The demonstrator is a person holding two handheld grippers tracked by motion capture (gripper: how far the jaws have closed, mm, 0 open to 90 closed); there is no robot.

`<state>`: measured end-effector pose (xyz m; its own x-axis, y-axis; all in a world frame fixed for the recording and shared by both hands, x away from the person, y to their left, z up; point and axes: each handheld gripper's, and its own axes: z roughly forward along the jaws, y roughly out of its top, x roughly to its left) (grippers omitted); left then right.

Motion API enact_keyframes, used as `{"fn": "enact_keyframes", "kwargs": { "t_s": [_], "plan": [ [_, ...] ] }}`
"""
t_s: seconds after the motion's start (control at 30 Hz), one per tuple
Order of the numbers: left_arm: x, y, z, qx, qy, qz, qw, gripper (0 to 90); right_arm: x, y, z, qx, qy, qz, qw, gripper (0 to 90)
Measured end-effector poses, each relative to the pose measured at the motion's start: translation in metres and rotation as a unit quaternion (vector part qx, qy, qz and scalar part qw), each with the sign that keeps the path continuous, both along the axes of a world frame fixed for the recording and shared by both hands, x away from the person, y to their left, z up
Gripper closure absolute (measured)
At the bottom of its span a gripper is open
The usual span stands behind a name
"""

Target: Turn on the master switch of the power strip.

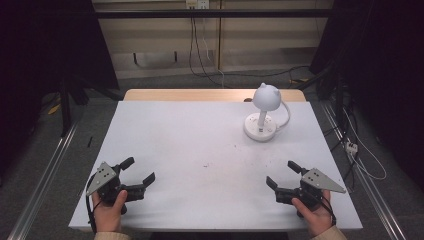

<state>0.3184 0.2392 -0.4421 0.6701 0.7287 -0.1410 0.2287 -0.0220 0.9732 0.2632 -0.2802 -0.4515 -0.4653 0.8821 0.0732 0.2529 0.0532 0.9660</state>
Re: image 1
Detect white power strip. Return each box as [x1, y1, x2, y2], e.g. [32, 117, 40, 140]
[345, 141, 359, 156]

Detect bundle of black cables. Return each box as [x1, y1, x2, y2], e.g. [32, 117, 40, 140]
[322, 76, 360, 193]

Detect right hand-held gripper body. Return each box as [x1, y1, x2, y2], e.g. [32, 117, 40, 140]
[275, 167, 347, 220]

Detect white wall socket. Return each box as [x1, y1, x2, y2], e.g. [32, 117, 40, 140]
[185, 0, 211, 10]

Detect white hanging cable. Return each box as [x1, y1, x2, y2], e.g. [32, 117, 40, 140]
[201, 17, 226, 89]

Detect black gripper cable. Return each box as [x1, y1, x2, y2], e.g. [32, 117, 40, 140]
[85, 173, 102, 234]
[319, 198, 338, 227]

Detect black hanging cable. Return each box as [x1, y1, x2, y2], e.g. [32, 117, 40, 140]
[188, 16, 232, 89]

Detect white lamp cable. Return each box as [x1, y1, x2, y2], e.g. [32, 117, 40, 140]
[275, 100, 292, 132]

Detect person's left hand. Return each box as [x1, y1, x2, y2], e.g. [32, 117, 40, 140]
[91, 189, 129, 234]

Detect white table cover board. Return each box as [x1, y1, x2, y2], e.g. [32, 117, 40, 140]
[68, 100, 364, 233]

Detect person's right hand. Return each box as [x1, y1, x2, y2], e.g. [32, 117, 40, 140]
[291, 189, 333, 238]

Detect white cat-ear desk lamp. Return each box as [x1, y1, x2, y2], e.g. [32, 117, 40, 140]
[242, 82, 283, 143]

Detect white floor cable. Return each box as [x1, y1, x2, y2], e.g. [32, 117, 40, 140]
[342, 109, 388, 182]

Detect metal floor rail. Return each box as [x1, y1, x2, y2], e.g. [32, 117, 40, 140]
[7, 122, 80, 240]
[320, 101, 408, 240]

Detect black floor cable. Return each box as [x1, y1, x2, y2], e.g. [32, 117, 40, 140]
[219, 65, 312, 80]

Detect dark curtain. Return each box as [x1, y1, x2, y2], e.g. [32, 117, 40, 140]
[309, 0, 424, 193]
[0, 0, 120, 174]

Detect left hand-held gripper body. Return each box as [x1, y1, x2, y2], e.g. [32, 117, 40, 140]
[85, 161, 147, 215]

